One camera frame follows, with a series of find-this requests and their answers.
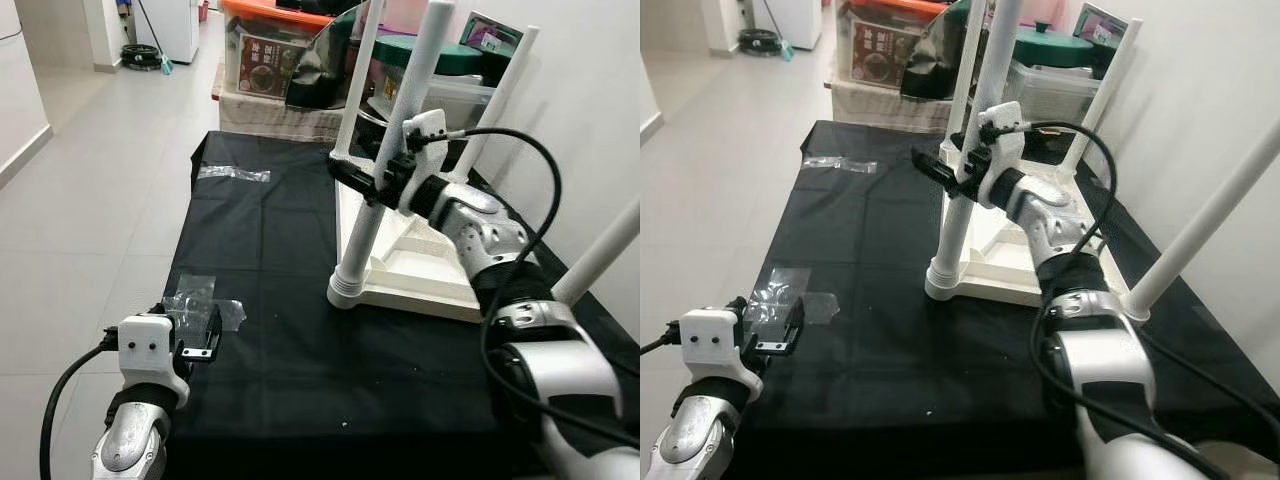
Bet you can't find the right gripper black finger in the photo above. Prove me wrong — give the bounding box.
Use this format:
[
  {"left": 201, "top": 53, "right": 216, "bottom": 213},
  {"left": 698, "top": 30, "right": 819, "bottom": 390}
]
[
  {"left": 328, "top": 159, "right": 387, "bottom": 202},
  {"left": 910, "top": 146, "right": 967, "bottom": 192}
]

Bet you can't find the coiled black cable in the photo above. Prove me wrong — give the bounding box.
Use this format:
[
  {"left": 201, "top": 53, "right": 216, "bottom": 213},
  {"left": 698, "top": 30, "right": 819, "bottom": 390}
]
[
  {"left": 738, "top": 28, "right": 786, "bottom": 57},
  {"left": 120, "top": 42, "right": 166, "bottom": 71}
]

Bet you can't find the black wok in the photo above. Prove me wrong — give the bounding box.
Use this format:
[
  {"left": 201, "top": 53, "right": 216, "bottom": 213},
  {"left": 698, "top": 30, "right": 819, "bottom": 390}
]
[{"left": 350, "top": 100, "right": 471, "bottom": 151}]

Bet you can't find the black tablecloth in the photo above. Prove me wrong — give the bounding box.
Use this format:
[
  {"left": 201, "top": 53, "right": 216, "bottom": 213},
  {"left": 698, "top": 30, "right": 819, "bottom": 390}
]
[
  {"left": 720, "top": 120, "right": 1280, "bottom": 480},
  {"left": 160, "top": 130, "right": 641, "bottom": 480}
]

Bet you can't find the pink plastic box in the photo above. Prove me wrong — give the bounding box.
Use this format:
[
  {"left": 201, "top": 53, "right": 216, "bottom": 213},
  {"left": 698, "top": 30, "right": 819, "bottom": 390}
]
[{"left": 380, "top": 0, "right": 431, "bottom": 36}]

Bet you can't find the green pot lid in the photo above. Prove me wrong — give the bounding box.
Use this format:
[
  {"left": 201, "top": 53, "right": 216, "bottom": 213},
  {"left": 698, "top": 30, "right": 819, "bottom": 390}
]
[
  {"left": 372, "top": 35, "right": 501, "bottom": 76},
  {"left": 1010, "top": 22, "right": 1096, "bottom": 69}
]

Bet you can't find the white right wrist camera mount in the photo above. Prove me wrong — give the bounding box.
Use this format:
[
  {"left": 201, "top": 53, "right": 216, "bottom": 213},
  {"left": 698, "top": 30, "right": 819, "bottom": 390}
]
[
  {"left": 975, "top": 100, "right": 1026, "bottom": 207},
  {"left": 398, "top": 110, "right": 449, "bottom": 217}
]

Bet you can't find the clear plastic container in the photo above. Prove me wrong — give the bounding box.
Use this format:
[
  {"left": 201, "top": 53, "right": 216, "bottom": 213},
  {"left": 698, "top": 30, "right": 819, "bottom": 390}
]
[
  {"left": 372, "top": 70, "right": 499, "bottom": 131},
  {"left": 1000, "top": 60, "right": 1101, "bottom": 126}
]

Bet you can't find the dark framed picture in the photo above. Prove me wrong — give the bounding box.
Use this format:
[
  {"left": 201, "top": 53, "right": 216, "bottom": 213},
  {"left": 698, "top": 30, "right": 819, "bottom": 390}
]
[
  {"left": 1072, "top": 3, "right": 1131, "bottom": 51},
  {"left": 462, "top": 12, "right": 523, "bottom": 81}
]

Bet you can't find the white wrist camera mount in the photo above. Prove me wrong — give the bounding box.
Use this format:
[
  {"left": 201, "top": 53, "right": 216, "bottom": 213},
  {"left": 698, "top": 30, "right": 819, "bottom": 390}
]
[
  {"left": 398, "top": 110, "right": 449, "bottom": 217},
  {"left": 975, "top": 100, "right": 1026, "bottom": 207},
  {"left": 118, "top": 313, "right": 191, "bottom": 409},
  {"left": 678, "top": 308, "right": 763, "bottom": 401}
]

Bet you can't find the white plastic table top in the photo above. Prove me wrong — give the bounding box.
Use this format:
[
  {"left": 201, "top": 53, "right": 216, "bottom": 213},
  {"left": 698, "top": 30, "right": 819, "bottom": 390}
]
[
  {"left": 935, "top": 150, "right": 1151, "bottom": 323},
  {"left": 335, "top": 155, "right": 591, "bottom": 323}
]

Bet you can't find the patterned beige cloth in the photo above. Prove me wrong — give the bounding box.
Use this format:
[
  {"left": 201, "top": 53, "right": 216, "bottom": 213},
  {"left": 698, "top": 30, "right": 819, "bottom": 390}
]
[
  {"left": 215, "top": 90, "right": 346, "bottom": 141},
  {"left": 830, "top": 80, "right": 951, "bottom": 131}
]

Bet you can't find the broom with teal head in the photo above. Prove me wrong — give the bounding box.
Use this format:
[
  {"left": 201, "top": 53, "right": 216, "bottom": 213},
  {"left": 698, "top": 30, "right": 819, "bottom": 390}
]
[
  {"left": 765, "top": 0, "right": 796, "bottom": 61},
  {"left": 135, "top": 0, "right": 176, "bottom": 76}
]

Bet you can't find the white appliance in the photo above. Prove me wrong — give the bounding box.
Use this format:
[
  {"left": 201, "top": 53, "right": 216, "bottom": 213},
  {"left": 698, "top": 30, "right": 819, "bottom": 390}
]
[
  {"left": 130, "top": 0, "right": 201, "bottom": 63},
  {"left": 760, "top": 0, "right": 823, "bottom": 49}
]

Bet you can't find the storage box with orange lid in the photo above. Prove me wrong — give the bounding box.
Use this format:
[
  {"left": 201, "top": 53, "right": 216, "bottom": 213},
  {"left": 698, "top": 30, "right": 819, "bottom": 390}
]
[
  {"left": 835, "top": 0, "right": 946, "bottom": 91},
  {"left": 220, "top": 0, "right": 336, "bottom": 101}
]

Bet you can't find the black shiny bag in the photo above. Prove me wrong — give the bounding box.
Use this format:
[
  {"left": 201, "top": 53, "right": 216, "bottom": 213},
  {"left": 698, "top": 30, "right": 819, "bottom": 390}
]
[
  {"left": 900, "top": 0, "right": 976, "bottom": 101},
  {"left": 285, "top": 5, "right": 376, "bottom": 111}
]

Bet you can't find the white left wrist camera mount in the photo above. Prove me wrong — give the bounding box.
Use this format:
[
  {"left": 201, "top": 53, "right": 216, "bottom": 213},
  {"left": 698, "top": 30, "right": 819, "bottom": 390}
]
[
  {"left": 118, "top": 313, "right": 191, "bottom": 409},
  {"left": 678, "top": 308, "right": 763, "bottom": 401}
]

